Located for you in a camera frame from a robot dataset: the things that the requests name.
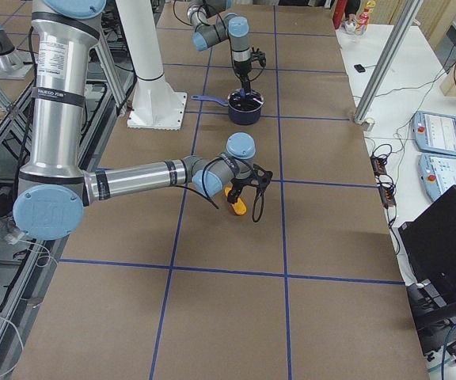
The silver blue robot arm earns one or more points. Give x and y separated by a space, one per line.
212 28
52 189

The dark blue saucepan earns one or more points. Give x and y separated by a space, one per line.
237 117

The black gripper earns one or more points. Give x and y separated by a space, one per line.
238 184
243 71

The aluminium frame post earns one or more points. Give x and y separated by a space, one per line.
390 50

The small black device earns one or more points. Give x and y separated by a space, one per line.
359 68

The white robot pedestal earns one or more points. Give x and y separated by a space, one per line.
155 105

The lower teach pendant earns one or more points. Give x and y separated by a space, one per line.
438 173

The black laptop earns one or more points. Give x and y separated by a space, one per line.
430 240

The teach pendant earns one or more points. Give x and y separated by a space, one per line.
434 133
438 173

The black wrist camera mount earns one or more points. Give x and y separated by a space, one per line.
261 179

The red yellow bottle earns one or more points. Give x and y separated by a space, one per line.
364 18

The glass lid blue knob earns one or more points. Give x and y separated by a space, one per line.
250 103

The black orange power strip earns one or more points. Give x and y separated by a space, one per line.
385 183

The yellow toy corn cob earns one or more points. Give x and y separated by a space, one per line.
239 207

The upper teach pendant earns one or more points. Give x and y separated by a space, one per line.
434 133

